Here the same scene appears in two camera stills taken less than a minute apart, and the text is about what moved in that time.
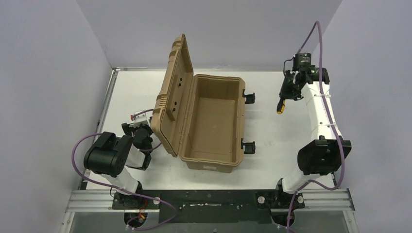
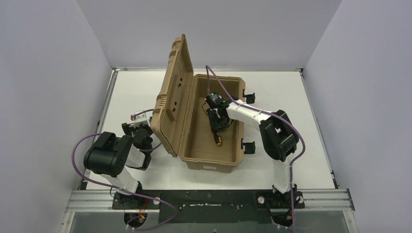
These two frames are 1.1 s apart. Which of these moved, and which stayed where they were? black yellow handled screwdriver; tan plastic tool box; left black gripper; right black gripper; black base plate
Moved: black yellow handled screwdriver; right black gripper
Stayed: black base plate; tan plastic tool box; left black gripper
